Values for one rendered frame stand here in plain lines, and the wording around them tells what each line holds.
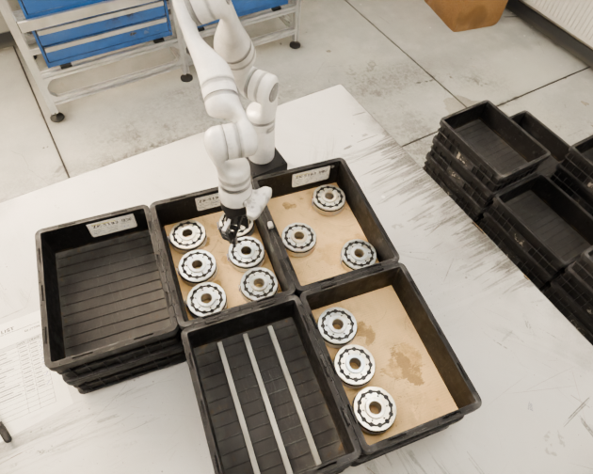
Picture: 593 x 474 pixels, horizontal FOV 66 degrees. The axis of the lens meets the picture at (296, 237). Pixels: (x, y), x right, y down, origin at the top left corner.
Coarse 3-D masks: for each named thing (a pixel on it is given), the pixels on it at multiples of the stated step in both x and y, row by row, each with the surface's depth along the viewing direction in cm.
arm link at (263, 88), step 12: (264, 72) 133; (252, 84) 132; (264, 84) 131; (276, 84) 134; (252, 96) 134; (264, 96) 132; (276, 96) 137; (252, 108) 142; (264, 108) 136; (276, 108) 143; (252, 120) 142; (264, 120) 141
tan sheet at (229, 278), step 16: (208, 224) 139; (208, 240) 136; (224, 240) 136; (176, 256) 132; (224, 256) 133; (176, 272) 129; (224, 272) 130; (240, 272) 130; (272, 272) 131; (192, 288) 127; (224, 288) 127; (240, 304) 125
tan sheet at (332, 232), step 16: (304, 192) 148; (272, 208) 143; (288, 208) 144; (304, 208) 144; (288, 224) 140; (320, 224) 141; (336, 224) 141; (352, 224) 142; (320, 240) 138; (336, 240) 138; (320, 256) 134; (336, 256) 135; (304, 272) 131; (320, 272) 131; (336, 272) 132
